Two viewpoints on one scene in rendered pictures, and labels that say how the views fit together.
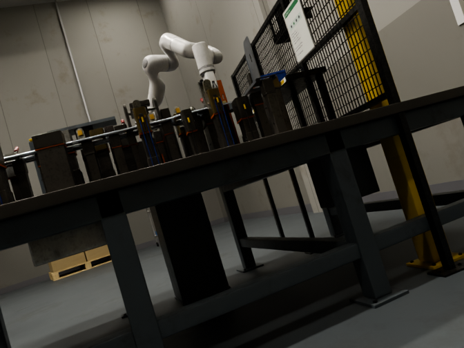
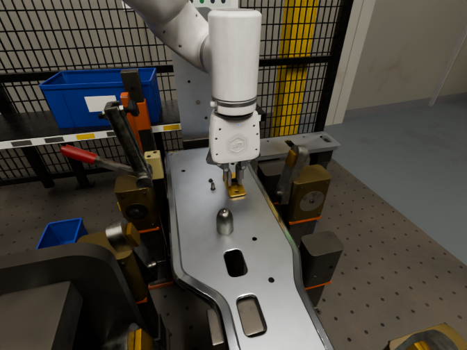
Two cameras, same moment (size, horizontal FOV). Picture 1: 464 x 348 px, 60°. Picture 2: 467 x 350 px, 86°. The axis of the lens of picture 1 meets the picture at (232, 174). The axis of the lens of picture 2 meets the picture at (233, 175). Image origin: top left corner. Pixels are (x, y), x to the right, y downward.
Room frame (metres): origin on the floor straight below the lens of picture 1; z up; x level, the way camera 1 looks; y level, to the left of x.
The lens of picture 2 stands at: (2.05, 0.43, 1.37)
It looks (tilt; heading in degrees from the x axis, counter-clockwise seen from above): 36 degrees down; 270
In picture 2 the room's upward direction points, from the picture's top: straight up
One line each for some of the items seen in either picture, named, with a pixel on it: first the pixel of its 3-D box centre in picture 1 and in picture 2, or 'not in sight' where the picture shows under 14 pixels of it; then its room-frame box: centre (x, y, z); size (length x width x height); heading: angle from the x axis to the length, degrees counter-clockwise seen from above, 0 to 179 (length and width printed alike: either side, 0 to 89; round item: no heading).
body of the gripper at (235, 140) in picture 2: (210, 82); (233, 132); (2.05, -0.03, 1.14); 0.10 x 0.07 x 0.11; 14
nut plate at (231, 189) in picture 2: not in sight; (233, 182); (2.05, -0.03, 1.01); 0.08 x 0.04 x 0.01; 104
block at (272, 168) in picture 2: (248, 126); (276, 204); (1.92, -0.14, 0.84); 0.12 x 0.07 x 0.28; 14
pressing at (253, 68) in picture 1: (253, 68); (196, 81); (2.15, -0.28, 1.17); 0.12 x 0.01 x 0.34; 14
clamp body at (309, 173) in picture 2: (221, 125); (301, 226); (1.87, -0.02, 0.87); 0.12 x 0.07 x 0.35; 14
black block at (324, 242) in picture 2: (194, 139); (314, 284); (1.87, 0.12, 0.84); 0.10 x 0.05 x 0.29; 14
